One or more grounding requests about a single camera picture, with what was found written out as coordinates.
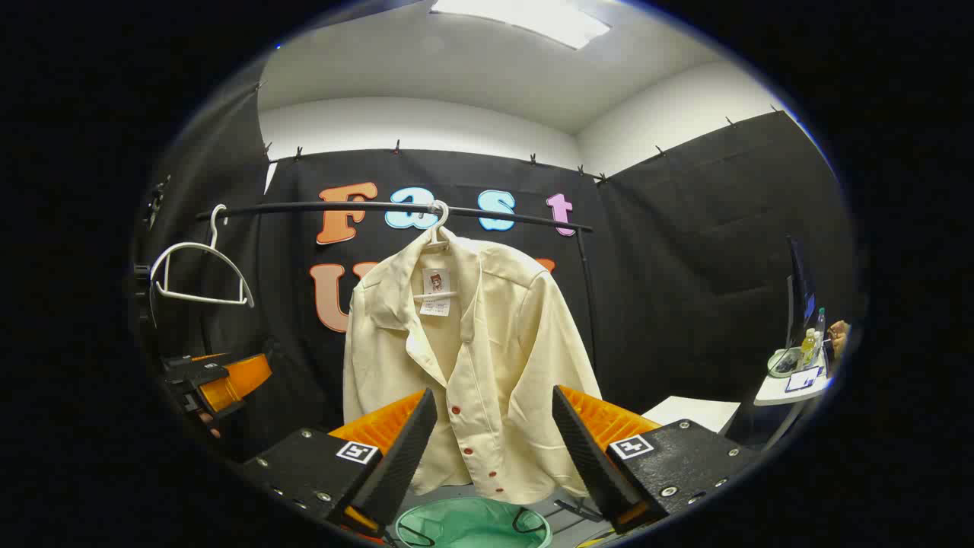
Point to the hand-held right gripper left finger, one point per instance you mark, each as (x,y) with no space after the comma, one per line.
(403,457)

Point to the row of small black clips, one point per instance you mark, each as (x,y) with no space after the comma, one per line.
(396,144)

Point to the white plastic clothes hanger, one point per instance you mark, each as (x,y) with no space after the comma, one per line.
(446,217)
(190,244)

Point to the ceiling light panel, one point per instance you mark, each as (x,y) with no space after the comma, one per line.
(525,19)

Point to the blue and white card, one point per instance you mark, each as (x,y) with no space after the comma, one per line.
(803,379)

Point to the black metal clothes rail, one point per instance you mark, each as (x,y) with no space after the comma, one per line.
(289,208)

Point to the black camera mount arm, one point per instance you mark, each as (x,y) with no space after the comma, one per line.
(156,199)

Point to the yellow drink bottle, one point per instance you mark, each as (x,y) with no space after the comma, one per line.
(807,352)

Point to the white flat board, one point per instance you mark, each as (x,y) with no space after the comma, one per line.
(696,411)

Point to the clear bottle with green cap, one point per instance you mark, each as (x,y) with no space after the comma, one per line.
(819,327)

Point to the black computer monitor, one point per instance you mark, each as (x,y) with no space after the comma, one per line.
(800,297)

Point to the green laundry hamper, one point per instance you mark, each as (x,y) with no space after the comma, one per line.
(472,525)

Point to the cream button-up shirt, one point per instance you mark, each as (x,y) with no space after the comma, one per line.
(494,342)

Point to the glass bowl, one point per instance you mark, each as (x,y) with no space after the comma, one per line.
(780,365)

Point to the black backdrop cloth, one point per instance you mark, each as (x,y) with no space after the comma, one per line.
(685,266)

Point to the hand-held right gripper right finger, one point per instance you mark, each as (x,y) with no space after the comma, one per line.
(590,457)

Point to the small white side table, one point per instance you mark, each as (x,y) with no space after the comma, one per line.
(772,394)

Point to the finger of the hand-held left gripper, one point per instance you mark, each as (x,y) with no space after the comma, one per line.
(243,377)
(194,370)

